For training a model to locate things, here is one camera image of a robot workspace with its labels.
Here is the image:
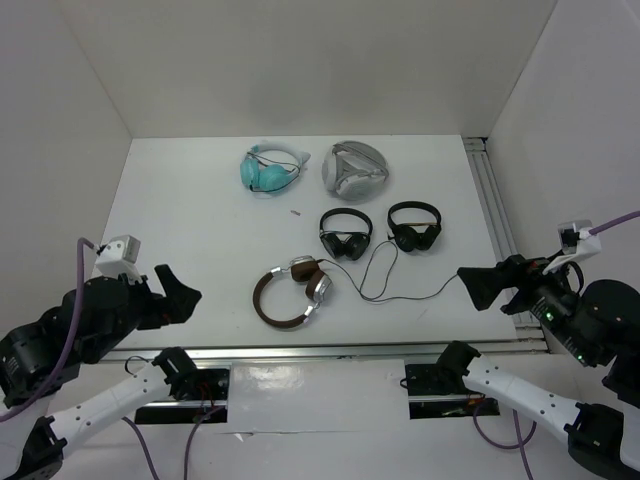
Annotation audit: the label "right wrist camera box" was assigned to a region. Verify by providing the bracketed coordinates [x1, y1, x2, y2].
[543, 220, 602, 275]

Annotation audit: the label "teal white headphones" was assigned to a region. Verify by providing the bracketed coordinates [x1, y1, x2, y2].
[240, 141, 311, 194]

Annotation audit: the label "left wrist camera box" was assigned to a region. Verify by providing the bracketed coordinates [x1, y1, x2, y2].
[95, 235, 142, 284]

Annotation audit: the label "black headphones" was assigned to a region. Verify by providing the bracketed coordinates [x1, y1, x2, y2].
[319, 207, 373, 261]
[387, 201, 442, 253]

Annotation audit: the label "aluminium rail right side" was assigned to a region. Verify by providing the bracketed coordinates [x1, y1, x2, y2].
[462, 137, 550, 354]

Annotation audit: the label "brown silver headphones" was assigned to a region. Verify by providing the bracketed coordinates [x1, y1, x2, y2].
[252, 255, 332, 330]

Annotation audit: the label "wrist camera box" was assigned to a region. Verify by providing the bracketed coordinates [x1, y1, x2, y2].
[543, 220, 602, 275]
[95, 235, 142, 284]

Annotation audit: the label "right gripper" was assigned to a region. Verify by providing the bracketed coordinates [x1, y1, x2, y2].
[452, 245, 597, 362]

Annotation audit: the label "aluminium rail front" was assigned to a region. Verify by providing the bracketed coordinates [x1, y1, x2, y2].
[99, 337, 549, 364]

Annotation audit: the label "aluminium rail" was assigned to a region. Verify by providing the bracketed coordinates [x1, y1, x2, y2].
[462, 137, 550, 354]
[99, 337, 549, 364]

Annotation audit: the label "grey white headphones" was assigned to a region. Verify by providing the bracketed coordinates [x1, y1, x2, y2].
[321, 140, 390, 202]

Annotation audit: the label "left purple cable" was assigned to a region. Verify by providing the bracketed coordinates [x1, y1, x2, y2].
[0, 237, 106, 421]

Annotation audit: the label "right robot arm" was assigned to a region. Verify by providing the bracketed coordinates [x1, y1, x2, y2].
[436, 255, 639, 479]

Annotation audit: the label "black headphones right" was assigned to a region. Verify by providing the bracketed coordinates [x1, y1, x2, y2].
[387, 201, 442, 253]

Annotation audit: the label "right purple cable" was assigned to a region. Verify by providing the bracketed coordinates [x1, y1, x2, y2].
[589, 210, 640, 236]

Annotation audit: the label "thin black headphone cord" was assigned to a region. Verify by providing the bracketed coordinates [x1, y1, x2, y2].
[319, 241, 464, 303]

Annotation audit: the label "purple cable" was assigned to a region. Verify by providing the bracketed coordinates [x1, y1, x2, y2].
[0, 237, 106, 421]
[589, 210, 640, 236]

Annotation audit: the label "black headphones centre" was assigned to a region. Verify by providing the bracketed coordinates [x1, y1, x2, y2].
[319, 207, 373, 261]

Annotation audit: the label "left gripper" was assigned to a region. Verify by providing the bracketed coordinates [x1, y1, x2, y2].
[86, 262, 203, 362]

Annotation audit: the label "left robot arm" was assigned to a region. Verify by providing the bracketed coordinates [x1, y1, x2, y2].
[1, 265, 202, 479]

